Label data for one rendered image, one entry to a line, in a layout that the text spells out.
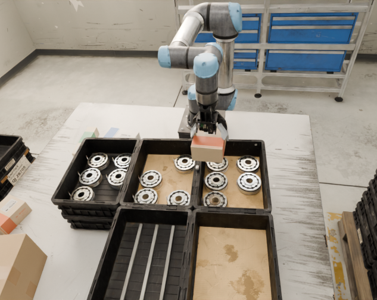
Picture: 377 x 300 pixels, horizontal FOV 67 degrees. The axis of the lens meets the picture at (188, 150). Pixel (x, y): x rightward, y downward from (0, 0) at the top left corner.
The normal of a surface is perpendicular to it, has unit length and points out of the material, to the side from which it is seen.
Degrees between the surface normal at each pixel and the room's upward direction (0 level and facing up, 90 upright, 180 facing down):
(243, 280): 0
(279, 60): 90
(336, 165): 0
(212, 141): 0
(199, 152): 90
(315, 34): 90
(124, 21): 90
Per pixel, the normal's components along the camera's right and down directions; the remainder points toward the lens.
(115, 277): -0.08, -0.71
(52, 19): -0.20, 0.70
